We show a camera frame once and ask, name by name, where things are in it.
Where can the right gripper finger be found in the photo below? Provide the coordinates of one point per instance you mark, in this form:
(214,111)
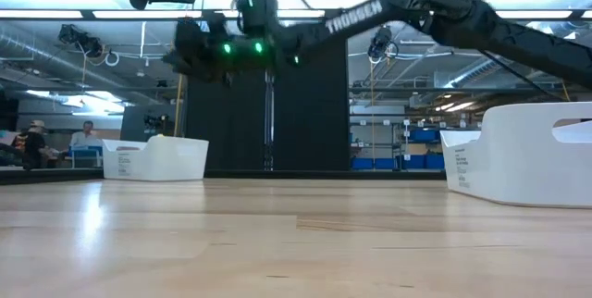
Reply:
(194,66)

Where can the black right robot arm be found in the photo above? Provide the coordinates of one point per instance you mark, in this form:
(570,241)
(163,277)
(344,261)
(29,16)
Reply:
(509,39)

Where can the dark grey cabinet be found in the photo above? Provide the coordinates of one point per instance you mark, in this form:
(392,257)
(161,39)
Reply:
(134,127)

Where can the white plastic bin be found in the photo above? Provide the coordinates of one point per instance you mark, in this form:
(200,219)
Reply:
(157,159)
(509,164)

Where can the black partition panel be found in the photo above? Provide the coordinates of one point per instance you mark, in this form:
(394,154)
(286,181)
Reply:
(314,127)

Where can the person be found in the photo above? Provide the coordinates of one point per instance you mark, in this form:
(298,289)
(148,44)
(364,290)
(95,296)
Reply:
(85,138)
(33,147)

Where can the blue chair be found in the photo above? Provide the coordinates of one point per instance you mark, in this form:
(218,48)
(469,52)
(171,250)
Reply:
(85,157)

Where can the black hanging camera rig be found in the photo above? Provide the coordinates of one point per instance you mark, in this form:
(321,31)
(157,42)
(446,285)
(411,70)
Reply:
(81,41)
(381,43)

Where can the silver ventilation duct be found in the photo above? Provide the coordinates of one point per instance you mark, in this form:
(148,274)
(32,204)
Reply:
(37,55)
(472,71)

